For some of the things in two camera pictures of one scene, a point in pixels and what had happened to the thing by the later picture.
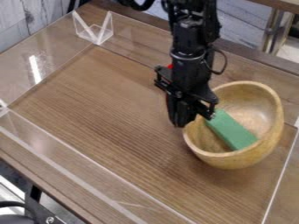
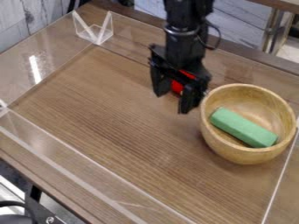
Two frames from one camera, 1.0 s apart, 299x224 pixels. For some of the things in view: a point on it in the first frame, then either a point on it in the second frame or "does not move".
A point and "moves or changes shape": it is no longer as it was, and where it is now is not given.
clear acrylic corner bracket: x=95 y=33 does not move
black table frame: x=35 y=209 does not move
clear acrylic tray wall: x=68 y=176 does not move
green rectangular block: x=230 y=129 → x=244 y=127
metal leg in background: x=278 y=29 does not move
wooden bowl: x=255 y=106 moves or changes shape
